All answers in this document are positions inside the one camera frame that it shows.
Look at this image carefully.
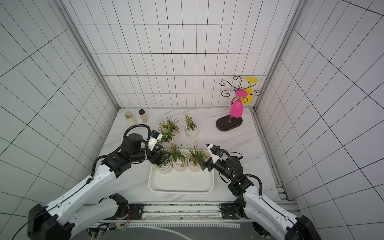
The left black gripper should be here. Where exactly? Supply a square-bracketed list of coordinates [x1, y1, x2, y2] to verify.
[131, 144, 172, 166]

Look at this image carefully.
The pink flower white pot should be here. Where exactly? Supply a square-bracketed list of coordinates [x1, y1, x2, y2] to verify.
[154, 159, 173, 175]

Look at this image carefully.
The white rectangular storage tray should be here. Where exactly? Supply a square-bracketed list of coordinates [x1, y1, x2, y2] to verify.
[148, 150, 214, 194]

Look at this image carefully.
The red flower white pot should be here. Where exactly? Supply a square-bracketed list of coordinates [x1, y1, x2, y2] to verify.
[170, 144, 187, 173]

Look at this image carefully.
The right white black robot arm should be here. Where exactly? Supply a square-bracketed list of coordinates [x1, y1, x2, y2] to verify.
[197, 146, 321, 240]

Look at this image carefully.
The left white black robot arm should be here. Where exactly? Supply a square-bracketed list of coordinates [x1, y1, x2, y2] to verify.
[24, 124, 171, 240]

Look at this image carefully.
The black lid spice jar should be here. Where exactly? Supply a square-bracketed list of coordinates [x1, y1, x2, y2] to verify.
[139, 109, 149, 123]

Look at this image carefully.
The white spice jar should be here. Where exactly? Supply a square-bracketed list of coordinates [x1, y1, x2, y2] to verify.
[125, 111, 137, 127]

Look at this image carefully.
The black metal glass rack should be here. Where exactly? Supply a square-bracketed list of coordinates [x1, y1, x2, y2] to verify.
[216, 76, 262, 132]

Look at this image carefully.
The pink wine glass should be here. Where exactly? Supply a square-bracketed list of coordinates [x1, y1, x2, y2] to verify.
[230, 90, 249, 118]

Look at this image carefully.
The yellow wine glass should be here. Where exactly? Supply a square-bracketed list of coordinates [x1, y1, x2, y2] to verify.
[242, 77, 259, 105]

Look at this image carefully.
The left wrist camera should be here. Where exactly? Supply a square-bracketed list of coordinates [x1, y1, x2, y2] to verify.
[148, 130, 163, 152]

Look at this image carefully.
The aluminium mounting rail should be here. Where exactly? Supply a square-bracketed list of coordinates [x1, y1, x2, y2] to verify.
[61, 200, 304, 224]

